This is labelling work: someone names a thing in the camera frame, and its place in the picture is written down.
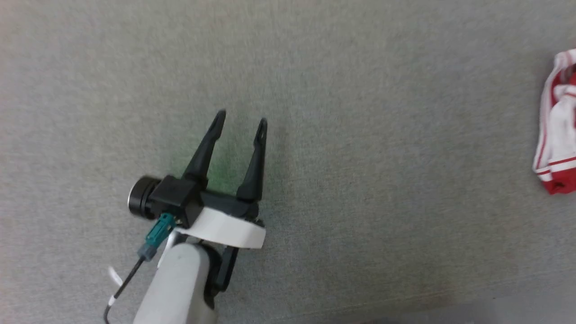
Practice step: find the red and white jersey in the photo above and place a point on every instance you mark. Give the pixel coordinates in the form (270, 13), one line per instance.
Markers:
(560, 130)

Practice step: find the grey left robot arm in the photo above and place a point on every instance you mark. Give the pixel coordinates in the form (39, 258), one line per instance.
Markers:
(180, 288)

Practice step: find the grey fabric sofa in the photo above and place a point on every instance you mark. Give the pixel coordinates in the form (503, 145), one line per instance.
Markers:
(382, 157)

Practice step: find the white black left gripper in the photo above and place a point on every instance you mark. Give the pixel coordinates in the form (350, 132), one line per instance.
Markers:
(225, 227)

